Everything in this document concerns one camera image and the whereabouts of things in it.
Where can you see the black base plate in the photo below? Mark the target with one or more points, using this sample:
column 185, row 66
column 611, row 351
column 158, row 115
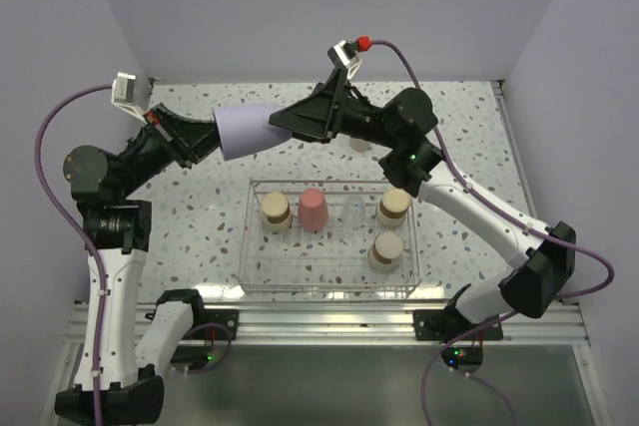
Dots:
column 228, row 321
column 439, row 325

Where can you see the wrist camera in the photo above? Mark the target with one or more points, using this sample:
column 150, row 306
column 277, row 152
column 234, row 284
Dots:
column 345, row 55
column 131, row 94

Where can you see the tall beige cup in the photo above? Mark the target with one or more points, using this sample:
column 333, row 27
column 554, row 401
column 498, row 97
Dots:
column 359, row 145

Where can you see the red plastic cup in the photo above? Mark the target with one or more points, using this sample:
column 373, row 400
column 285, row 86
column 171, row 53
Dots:
column 312, row 210

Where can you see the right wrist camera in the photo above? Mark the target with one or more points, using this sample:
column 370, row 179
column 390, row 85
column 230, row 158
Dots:
column 345, row 55

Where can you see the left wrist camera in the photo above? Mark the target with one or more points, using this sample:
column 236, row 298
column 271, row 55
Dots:
column 131, row 94

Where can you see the cream steel cup brown band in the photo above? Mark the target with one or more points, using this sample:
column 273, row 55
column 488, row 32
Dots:
column 393, row 207

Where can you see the steel cup back row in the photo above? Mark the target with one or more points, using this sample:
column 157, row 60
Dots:
column 386, row 251

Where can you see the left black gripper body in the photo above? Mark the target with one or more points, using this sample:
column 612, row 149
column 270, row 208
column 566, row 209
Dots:
column 154, row 150

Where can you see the aluminium mounting rail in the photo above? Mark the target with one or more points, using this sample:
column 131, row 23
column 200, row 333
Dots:
column 383, row 323

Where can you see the purple plastic cup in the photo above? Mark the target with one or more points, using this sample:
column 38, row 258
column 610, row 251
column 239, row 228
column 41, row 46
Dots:
column 245, row 130

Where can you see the clear glass cup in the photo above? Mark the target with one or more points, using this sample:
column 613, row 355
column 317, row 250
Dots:
column 354, row 213

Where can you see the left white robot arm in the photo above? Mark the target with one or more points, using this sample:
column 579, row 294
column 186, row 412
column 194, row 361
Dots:
column 120, row 377

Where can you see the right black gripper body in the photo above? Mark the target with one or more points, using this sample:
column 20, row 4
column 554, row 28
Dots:
column 361, row 121

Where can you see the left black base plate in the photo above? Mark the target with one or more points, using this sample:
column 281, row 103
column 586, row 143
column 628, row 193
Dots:
column 228, row 321

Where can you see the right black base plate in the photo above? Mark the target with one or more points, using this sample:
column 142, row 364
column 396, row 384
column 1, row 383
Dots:
column 439, row 325

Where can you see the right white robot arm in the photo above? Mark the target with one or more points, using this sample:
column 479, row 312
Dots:
column 539, row 255

